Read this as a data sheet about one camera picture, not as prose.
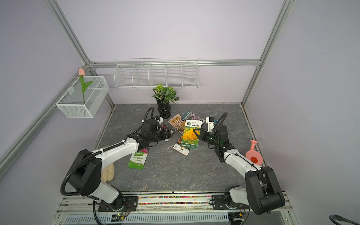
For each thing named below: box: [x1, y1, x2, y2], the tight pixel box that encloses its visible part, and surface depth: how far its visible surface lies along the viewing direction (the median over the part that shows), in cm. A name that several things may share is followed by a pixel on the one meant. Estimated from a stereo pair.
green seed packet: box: [127, 151, 149, 170], surface depth 91 cm
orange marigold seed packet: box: [172, 135, 191, 157], surface depth 95 cm
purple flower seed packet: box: [181, 111, 201, 121], surface depth 114 cm
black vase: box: [156, 98, 172, 120], surface depth 107 cm
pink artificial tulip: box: [78, 67, 94, 105], surface depth 85 cm
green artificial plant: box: [151, 83, 180, 105], surface depth 93 cm
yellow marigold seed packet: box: [180, 119, 203, 150], surface depth 84 cm
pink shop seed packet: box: [167, 113, 186, 135], surface depth 111 cm
